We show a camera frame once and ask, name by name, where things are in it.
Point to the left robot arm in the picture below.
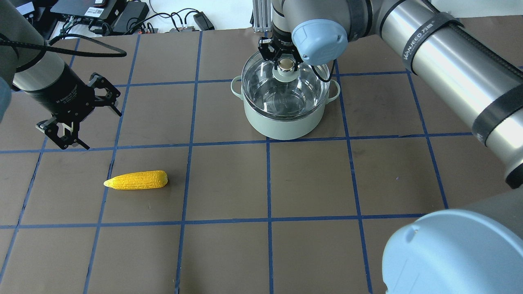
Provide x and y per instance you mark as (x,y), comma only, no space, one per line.
(31,64)

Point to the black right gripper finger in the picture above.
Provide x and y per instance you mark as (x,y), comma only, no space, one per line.
(296,65)
(268,49)

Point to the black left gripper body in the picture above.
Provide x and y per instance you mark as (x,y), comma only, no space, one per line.
(64,97)

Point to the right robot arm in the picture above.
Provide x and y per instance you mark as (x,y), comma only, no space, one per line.
(476,249)

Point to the black power adapter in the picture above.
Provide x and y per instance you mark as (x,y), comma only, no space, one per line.
(203,22)

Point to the glass pot lid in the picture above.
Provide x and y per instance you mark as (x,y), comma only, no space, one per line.
(283,96)

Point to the yellow corn cob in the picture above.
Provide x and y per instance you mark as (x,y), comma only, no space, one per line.
(138,180)

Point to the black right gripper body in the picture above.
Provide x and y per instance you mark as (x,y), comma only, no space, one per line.
(281,41)

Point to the pale green steel pot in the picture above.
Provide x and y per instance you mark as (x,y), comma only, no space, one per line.
(288,129)

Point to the aluminium frame post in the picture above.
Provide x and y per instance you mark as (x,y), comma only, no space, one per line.
(262,15)

